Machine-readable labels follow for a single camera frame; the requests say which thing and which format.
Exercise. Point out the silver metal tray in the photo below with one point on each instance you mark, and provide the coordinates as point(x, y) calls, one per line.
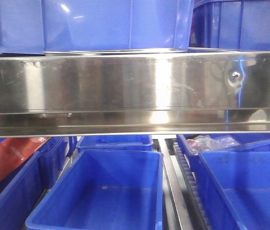
point(115, 51)

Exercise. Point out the blue bin back centre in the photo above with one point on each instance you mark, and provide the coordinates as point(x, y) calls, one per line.
point(116, 142)

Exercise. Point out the blue bin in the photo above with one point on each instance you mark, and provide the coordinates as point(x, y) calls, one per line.
point(116, 142)
point(105, 190)
point(20, 191)
point(234, 188)
point(247, 142)

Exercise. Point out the clear plastic bag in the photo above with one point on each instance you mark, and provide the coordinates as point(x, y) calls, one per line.
point(209, 143)

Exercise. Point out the blue bin front centre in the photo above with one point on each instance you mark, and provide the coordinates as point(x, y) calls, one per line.
point(105, 190)

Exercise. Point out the black roller track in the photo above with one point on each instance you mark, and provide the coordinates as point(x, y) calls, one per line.
point(192, 187)

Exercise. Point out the blue bin back right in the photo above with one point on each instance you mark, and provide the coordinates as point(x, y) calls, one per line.
point(247, 142)

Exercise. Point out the blue crate upper right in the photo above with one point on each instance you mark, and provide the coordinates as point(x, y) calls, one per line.
point(231, 24)

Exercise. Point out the blue bin front right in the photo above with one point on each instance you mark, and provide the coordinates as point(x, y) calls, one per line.
point(234, 188)

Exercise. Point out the large blue crate upper centre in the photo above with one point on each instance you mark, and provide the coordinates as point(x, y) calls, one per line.
point(36, 26)

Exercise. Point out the red cardboard box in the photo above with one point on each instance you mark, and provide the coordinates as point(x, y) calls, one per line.
point(15, 151)

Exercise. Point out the blue bin front left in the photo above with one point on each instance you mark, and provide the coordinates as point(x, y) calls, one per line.
point(20, 191)

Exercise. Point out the steel divider rail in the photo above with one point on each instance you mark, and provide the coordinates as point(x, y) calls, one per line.
point(181, 219)

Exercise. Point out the stainless steel shelf rail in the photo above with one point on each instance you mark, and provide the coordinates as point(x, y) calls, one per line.
point(132, 92)

